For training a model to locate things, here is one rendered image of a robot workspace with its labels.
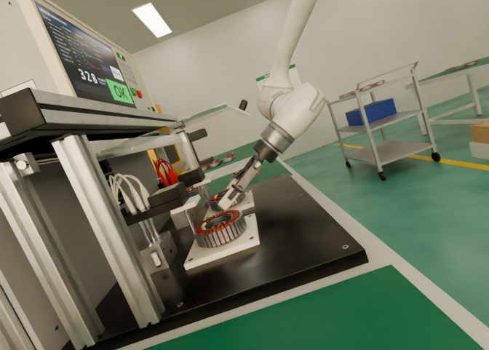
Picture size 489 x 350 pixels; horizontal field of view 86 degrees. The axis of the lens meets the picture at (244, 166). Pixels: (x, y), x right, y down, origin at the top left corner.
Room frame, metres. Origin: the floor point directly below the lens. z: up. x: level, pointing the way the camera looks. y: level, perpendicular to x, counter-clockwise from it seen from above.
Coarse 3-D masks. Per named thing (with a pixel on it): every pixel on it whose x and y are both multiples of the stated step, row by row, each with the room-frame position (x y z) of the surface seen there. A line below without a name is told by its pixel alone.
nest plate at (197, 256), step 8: (248, 216) 0.60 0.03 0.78; (248, 224) 0.55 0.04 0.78; (256, 224) 0.55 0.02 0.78; (248, 232) 0.51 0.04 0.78; (256, 232) 0.49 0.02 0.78; (232, 240) 0.50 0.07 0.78; (240, 240) 0.48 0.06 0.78; (248, 240) 0.47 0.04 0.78; (256, 240) 0.46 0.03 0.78; (192, 248) 0.53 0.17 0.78; (200, 248) 0.52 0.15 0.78; (208, 248) 0.50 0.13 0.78; (216, 248) 0.49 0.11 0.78; (224, 248) 0.47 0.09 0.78; (232, 248) 0.46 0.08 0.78; (240, 248) 0.46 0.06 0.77; (192, 256) 0.49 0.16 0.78; (200, 256) 0.48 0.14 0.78; (208, 256) 0.47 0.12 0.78; (216, 256) 0.47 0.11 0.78; (224, 256) 0.47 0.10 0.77; (184, 264) 0.47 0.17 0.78; (192, 264) 0.47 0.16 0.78; (200, 264) 0.47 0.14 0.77
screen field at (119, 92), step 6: (108, 84) 0.62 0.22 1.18; (114, 84) 0.65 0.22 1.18; (120, 84) 0.68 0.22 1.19; (114, 90) 0.63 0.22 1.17; (120, 90) 0.67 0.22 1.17; (126, 90) 0.70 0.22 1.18; (114, 96) 0.62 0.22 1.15; (120, 96) 0.65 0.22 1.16; (126, 96) 0.69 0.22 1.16; (126, 102) 0.67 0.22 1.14; (132, 102) 0.72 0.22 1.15
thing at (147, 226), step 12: (156, 192) 0.54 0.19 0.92; (168, 192) 0.51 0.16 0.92; (180, 192) 0.53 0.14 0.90; (156, 204) 0.51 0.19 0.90; (168, 204) 0.51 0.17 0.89; (180, 204) 0.51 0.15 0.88; (192, 204) 0.51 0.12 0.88; (132, 216) 0.51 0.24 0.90; (144, 216) 0.51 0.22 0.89; (144, 228) 0.52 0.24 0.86
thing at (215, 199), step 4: (228, 188) 0.82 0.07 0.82; (220, 192) 0.82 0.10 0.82; (224, 192) 0.81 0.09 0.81; (212, 196) 0.79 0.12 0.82; (216, 196) 0.79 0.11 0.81; (220, 196) 0.81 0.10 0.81; (240, 196) 0.74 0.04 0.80; (244, 196) 0.77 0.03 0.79; (212, 200) 0.75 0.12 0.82; (216, 200) 0.74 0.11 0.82; (236, 200) 0.74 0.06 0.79; (240, 200) 0.74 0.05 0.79; (212, 204) 0.75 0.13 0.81; (216, 204) 0.74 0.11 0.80; (232, 204) 0.73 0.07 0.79; (212, 208) 0.75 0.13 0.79; (216, 208) 0.74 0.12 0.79; (220, 208) 0.73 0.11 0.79
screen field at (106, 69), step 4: (100, 64) 0.62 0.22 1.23; (104, 64) 0.64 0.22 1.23; (104, 68) 0.63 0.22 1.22; (108, 68) 0.65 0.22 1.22; (112, 68) 0.68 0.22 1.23; (104, 72) 0.62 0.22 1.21; (108, 72) 0.65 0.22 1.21; (112, 72) 0.67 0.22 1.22; (116, 72) 0.69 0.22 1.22; (112, 76) 0.66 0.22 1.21; (116, 76) 0.68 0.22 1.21; (120, 76) 0.71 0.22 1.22
